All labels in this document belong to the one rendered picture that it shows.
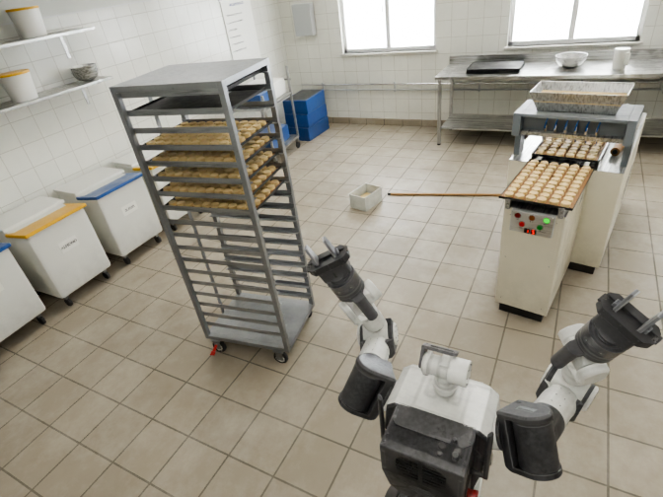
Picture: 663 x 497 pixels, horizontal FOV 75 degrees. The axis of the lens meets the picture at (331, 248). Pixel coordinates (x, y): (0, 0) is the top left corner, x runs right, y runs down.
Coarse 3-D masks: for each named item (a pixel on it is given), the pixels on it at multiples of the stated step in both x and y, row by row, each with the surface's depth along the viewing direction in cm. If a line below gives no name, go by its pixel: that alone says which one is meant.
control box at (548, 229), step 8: (512, 208) 260; (512, 216) 260; (520, 216) 257; (528, 216) 254; (536, 216) 252; (544, 216) 249; (552, 216) 247; (512, 224) 263; (528, 224) 257; (536, 224) 254; (544, 224) 251; (552, 224) 248; (528, 232) 259; (536, 232) 256; (544, 232) 254; (552, 232) 252
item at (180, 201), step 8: (264, 184) 256; (272, 184) 255; (264, 192) 248; (176, 200) 253; (184, 200) 254; (192, 200) 252; (200, 200) 250; (208, 200) 248; (216, 200) 247; (224, 200) 247; (232, 200) 245; (240, 200) 242; (256, 200) 240; (232, 208) 237; (240, 208) 235; (248, 208) 234
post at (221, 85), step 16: (224, 80) 192; (224, 96) 194; (224, 112) 198; (240, 144) 208; (240, 160) 210; (240, 176) 215; (256, 208) 227; (256, 224) 230; (272, 288) 253; (288, 352) 282
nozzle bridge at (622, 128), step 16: (528, 112) 296; (544, 112) 292; (560, 112) 288; (624, 112) 274; (640, 112) 271; (512, 128) 305; (528, 128) 307; (560, 128) 295; (592, 128) 284; (608, 128) 278; (624, 128) 273; (624, 144) 270; (624, 160) 284
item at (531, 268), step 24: (504, 216) 267; (576, 216) 288; (504, 240) 275; (528, 240) 265; (552, 240) 256; (504, 264) 284; (528, 264) 274; (552, 264) 264; (504, 288) 294; (528, 288) 283; (552, 288) 277; (528, 312) 296
